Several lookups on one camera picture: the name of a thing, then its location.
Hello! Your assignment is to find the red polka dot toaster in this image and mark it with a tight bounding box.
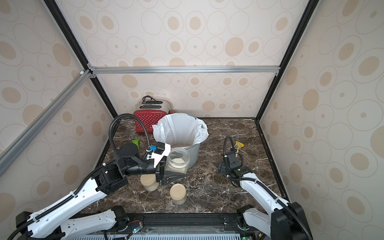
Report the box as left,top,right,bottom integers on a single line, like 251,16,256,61
134,96,173,133

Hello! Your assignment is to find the left side aluminium rail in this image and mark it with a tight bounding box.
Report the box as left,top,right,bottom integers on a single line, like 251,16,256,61
1,70,91,175

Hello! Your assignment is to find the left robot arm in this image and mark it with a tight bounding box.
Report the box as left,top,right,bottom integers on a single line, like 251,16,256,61
8,114,185,240

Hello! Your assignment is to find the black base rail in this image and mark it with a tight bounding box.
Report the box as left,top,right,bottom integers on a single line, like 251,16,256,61
52,211,313,240

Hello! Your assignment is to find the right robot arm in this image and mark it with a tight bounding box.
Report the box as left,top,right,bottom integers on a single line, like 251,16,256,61
218,136,313,240

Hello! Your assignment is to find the glass rice jar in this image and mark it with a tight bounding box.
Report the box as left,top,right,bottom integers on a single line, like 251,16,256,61
170,184,187,205
140,174,159,192
165,148,190,174

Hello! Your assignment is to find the horizontal aluminium rail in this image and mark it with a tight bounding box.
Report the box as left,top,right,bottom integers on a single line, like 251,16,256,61
83,66,280,76

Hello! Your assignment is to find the yellow snack packet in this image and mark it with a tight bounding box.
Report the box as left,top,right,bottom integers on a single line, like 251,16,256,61
234,141,244,153

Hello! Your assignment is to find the white plastic bin liner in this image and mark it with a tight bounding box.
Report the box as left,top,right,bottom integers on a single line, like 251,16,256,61
152,113,209,147

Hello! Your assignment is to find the green snack packet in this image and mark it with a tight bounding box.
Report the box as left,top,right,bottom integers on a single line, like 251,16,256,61
132,140,140,149

